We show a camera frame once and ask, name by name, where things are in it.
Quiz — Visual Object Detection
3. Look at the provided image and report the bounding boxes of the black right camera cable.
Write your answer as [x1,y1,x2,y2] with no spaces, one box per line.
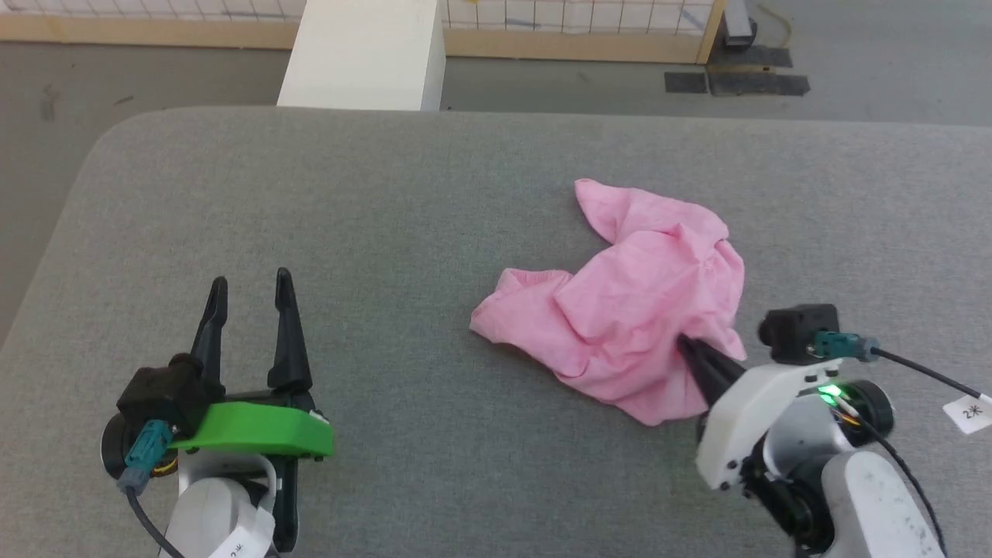
[813,331,974,405]

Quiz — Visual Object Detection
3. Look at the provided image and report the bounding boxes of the wooden framed grid fence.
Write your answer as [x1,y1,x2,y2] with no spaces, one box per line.
[0,0,730,66]

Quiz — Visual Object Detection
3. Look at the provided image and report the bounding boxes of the wide dark floor mat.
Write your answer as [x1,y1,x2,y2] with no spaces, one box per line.
[707,45,811,98]

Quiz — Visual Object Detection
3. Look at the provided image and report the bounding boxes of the grey fabric sofa cushion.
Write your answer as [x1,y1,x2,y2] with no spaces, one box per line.
[0,106,992,558]

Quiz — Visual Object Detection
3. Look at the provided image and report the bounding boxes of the white right cable tag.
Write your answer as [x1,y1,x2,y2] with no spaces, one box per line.
[943,394,992,436]

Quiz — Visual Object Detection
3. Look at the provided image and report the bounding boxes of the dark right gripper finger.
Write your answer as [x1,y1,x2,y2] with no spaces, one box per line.
[677,336,728,409]
[687,336,747,388]

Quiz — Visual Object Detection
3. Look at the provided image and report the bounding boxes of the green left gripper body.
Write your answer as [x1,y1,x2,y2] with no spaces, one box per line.
[167,390,336,553]

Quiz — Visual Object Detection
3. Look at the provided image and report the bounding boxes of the pink t-shirt garment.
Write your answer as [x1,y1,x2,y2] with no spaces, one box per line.
[470,178,748,427]

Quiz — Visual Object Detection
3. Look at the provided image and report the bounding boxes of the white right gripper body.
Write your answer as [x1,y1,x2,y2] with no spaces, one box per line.
[695,360,824,491]

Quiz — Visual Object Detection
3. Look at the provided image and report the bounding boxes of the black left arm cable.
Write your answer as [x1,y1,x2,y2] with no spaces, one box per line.
[117,421,188,558]

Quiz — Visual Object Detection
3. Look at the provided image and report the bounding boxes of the white square pillar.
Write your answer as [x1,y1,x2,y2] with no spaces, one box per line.
[277,0,447,112]

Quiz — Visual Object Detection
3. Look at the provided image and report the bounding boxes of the yellow floor cable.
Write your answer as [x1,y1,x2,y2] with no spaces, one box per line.
[756,3,794,49]

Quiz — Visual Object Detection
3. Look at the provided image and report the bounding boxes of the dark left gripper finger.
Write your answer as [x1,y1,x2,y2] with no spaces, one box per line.
[267,268,314,393]
[191,277,230,388]

